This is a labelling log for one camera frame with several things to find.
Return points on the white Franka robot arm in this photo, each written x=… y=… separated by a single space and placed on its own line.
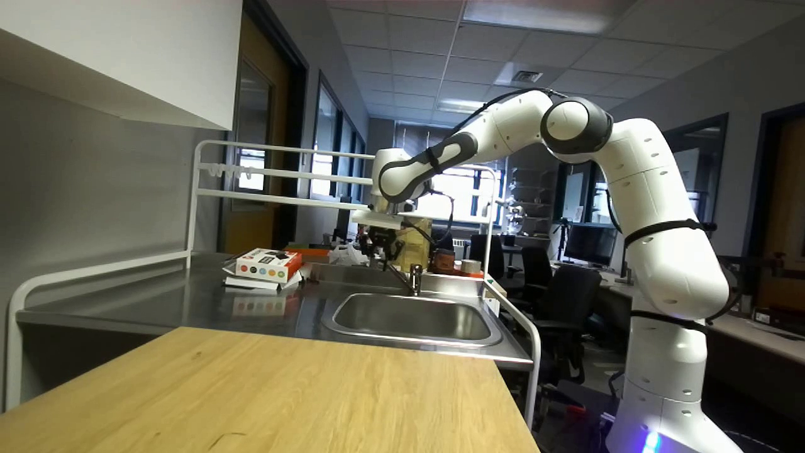
x=663 y=253

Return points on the orange object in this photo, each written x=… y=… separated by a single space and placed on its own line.
x=307 y=253

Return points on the white small cup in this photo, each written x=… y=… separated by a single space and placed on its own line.
x=472 y=267

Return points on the yellow cloth bag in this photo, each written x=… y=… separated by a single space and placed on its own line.
x=416 y=243

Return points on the stainless steel sink basin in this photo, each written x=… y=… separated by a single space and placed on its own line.
x=411 y=318

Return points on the dark computer monitor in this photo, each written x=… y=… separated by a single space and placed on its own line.
x=588 y=246

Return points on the white metal rack frame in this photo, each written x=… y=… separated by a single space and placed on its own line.
x=253 y=174

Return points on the office desk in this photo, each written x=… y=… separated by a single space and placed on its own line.
x=756 y=330

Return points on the white plastic bag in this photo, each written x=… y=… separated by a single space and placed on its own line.
x=347 y=255

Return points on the stainless steel counter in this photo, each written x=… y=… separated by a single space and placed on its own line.
x=209 y=304

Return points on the red and white toy box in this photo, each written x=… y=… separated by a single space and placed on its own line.
x=266 y=265

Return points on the black office chair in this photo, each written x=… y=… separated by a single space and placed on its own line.
x=565 y=311

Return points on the metal faucet spout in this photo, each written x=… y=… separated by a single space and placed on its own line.
x=411 y=277

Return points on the wooden door with dark frame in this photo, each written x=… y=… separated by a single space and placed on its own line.
x=259 y=126

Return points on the white wall cabinet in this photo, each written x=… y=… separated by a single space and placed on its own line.
x=127 y=51

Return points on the red small container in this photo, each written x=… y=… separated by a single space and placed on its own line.
x=443 y=262

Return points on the white flat book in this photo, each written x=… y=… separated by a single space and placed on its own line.
x=290 y=282

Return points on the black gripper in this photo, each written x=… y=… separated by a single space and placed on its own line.
x=377 y=240

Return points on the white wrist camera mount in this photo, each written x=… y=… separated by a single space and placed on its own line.
x=377 y=217

